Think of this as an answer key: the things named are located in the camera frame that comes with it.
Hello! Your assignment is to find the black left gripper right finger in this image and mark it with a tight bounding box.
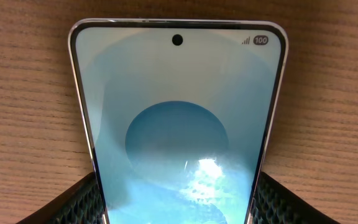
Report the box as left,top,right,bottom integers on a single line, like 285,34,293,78
250,172,339,224

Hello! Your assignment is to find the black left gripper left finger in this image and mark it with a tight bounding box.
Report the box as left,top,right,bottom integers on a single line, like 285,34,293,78
17,172,104,224

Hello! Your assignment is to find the blue screen smartphone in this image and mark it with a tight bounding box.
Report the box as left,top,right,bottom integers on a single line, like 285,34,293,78
68,18,288,224

